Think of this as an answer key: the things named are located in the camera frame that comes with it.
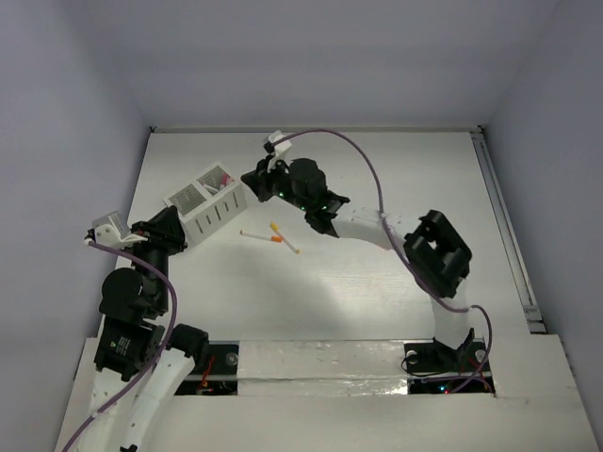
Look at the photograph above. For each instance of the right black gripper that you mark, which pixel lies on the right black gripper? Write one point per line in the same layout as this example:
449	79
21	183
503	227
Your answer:
261	178

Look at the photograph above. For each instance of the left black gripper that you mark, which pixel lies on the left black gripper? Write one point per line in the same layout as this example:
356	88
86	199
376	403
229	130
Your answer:
157	236

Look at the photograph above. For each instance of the purple capped white marker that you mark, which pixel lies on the purple capped white marker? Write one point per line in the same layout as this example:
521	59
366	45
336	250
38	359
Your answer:
226	179

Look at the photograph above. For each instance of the yellow capped white marker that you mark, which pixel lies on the yellow capped white marker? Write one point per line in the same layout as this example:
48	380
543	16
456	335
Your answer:
284	239

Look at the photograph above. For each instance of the orange capped white marker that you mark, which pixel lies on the orange capped white marker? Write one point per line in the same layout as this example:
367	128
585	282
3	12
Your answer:
265	237

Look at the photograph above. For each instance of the coral capped white marker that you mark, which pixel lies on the coral capped white marker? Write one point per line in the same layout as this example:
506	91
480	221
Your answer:
213	188

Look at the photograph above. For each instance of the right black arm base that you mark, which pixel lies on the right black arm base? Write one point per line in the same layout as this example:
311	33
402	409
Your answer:
431	370

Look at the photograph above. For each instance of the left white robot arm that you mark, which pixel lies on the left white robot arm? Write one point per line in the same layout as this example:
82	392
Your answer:
143	355

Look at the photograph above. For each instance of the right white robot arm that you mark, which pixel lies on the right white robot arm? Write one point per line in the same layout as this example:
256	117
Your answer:
436	255

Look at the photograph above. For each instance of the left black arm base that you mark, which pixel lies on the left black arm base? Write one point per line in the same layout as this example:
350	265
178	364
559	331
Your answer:
218	377

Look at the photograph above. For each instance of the white slotted organizer box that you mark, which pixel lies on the white slotted organizer box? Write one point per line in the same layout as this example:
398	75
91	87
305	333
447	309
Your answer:
201	213

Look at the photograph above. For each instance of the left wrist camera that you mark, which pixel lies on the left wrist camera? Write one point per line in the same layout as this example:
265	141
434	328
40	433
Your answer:
112	231

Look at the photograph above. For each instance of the aluminium rail right edge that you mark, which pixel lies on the aluminium rail right edge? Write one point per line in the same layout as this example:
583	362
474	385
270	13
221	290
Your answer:
521	279

